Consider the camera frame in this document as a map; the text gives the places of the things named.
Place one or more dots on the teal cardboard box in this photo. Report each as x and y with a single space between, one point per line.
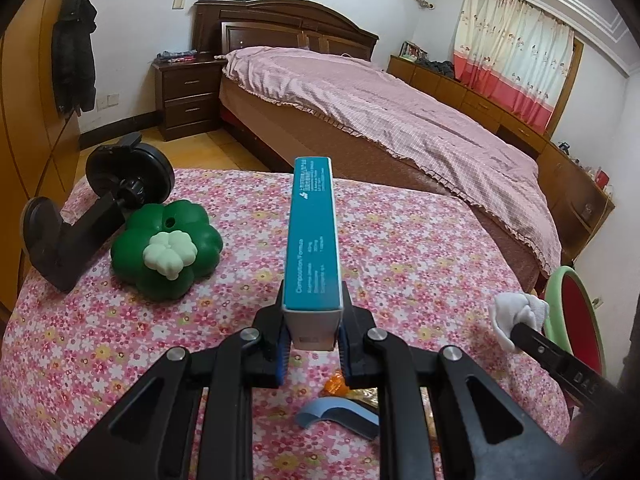
312 240

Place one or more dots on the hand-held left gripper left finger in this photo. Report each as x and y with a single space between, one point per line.
280 356

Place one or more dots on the folded clothes pile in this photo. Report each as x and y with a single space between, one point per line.
175 56

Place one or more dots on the dark wooden nightstand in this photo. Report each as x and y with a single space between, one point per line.
190 100

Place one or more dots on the yellow snack wrapper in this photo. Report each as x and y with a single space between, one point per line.
336 385

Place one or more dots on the dark clothes heap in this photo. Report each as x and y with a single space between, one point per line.
437 69

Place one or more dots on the black hanging jacket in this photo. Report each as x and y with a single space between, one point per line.
74 60

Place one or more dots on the orange wooden wardrobe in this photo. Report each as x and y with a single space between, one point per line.
25 135

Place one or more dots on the bed with pink cover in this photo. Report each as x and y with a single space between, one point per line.
380 105

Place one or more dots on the green rimmed red bin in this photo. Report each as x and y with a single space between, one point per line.
580 320

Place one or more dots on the small red container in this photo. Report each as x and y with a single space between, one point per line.
602 179

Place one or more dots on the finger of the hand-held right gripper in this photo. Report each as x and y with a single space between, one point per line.
560 360

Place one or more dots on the green clover-shaped toy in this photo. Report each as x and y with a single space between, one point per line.
190 230

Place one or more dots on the cream and red curtain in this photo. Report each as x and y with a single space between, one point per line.
510 45

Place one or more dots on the long wooden cabinet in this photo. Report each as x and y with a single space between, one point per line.
570 185

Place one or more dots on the white wall outlet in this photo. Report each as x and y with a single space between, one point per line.
107 101

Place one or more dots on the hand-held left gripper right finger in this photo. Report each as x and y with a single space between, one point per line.
345 356

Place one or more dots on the row of books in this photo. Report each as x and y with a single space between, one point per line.
415 51

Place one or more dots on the dark wooden headboard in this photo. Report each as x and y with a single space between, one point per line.
280 25

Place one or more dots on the black suction cup mount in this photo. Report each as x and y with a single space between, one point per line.
90 225

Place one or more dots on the white cloth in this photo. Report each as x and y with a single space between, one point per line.
515 312

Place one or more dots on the blue grey plastic piece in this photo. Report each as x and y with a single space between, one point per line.
350 417

